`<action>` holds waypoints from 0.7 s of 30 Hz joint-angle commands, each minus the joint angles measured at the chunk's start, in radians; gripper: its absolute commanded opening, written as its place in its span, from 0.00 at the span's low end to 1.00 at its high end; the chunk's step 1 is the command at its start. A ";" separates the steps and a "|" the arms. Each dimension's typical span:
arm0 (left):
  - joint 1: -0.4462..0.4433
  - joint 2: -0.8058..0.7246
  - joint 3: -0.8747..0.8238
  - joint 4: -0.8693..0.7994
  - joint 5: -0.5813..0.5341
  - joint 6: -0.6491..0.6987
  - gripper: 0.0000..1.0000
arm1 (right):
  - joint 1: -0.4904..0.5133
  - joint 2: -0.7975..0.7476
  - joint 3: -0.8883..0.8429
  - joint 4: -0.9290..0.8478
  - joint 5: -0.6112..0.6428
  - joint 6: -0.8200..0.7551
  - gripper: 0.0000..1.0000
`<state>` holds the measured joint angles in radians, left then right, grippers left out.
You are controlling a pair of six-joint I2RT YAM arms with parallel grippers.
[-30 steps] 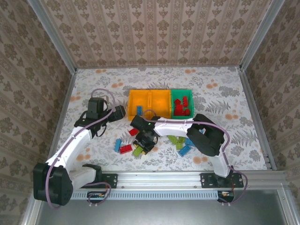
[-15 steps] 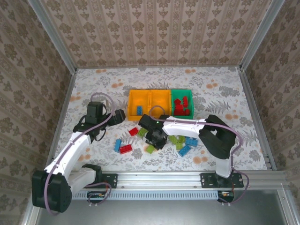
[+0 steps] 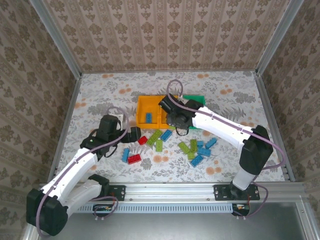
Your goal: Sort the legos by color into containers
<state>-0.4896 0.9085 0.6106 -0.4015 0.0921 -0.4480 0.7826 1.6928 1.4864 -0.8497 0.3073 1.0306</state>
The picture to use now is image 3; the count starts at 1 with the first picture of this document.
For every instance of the yellow plastic bin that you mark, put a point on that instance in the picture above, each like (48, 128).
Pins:
(163, 125)
(143, 105)

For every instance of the red lego brick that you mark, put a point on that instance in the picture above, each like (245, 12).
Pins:
(134, 158)
(142, 140)

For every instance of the green plastic bin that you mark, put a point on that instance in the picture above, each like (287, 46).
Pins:
(197, 98)

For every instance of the small blue lego brick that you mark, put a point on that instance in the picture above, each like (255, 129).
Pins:
(200, 143)

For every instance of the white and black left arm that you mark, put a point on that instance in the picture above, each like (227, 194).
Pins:
(75, 168)

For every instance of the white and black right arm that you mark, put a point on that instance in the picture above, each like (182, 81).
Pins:
(220, 125)

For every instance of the black left connector box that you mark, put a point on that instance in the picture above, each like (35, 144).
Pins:
(102, 208)

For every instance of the black connector box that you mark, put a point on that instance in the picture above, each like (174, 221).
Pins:
(241, 208)
(102, 208)

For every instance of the grey metal panel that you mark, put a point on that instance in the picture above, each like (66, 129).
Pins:
(175, 227)

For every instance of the black right connector box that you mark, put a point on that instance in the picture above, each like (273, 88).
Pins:
(241, 208)

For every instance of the aluminium side rail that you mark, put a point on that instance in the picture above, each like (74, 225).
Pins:
(64, 125)
(265, 100)

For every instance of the thin aluminium rail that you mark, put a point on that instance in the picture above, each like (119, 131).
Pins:
(162, 71)

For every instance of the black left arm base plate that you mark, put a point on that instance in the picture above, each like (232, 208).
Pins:
(120, 192)

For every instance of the wide aluminium frame rail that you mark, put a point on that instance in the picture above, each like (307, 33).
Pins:
(170, 191)

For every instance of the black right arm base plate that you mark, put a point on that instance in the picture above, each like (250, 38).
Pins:
(221, 192)

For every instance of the aluminium frame post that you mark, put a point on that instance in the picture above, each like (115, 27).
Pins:
(56, 37)
(278, 37)

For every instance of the aluminium panel edge rail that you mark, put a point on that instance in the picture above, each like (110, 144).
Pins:
(305, 220)

